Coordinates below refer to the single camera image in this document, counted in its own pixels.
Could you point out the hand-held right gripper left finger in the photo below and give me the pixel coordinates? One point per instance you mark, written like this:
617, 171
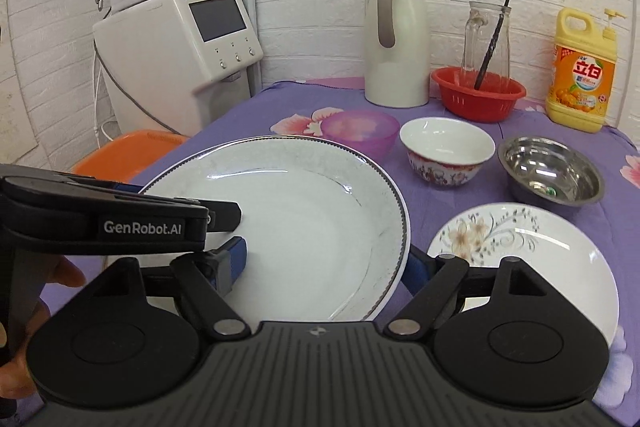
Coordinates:
234, 259

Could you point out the stainless steel bowl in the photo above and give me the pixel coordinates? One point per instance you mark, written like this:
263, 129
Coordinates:
550, 172

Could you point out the person's left hand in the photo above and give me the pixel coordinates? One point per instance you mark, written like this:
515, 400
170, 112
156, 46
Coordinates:
65, 274

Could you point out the small white floral plate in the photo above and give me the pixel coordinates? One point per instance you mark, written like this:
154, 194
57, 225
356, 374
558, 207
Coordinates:
550, 247

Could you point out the orange plastic basin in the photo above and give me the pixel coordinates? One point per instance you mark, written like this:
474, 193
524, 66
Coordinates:
115, 157

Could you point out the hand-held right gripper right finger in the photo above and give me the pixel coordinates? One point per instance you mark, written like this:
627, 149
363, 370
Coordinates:
417, 272

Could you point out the red plastic basket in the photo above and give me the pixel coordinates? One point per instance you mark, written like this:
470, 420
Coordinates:
475, 107

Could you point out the purple plastic bowl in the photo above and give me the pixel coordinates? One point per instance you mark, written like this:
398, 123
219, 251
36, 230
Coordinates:
360, 129

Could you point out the clear glass pitcher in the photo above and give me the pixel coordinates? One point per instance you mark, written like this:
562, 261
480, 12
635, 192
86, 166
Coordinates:
470, 52

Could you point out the yellow detergent pump bottle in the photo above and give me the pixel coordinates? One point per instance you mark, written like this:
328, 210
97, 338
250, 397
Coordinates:
580, 77

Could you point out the white water dispenser with screen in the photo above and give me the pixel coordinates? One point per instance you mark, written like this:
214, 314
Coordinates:
165, 57

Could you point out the white ceramic red-patterned bowl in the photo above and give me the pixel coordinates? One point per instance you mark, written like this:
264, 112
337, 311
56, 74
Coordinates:
445, 147

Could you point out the purple floral tablecloth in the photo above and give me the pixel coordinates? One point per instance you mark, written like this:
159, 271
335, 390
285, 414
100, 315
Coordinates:
425, 207

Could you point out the cream thermos jug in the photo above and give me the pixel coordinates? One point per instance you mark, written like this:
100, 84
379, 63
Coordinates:
400, 72

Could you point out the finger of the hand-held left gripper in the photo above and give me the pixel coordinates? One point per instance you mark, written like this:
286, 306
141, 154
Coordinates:
127, 191
225, 216

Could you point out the black stirring stick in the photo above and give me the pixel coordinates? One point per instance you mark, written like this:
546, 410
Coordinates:
492, 42

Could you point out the large white grey-rimmed plate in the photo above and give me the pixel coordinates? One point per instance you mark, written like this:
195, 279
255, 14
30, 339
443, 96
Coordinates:
310, 227

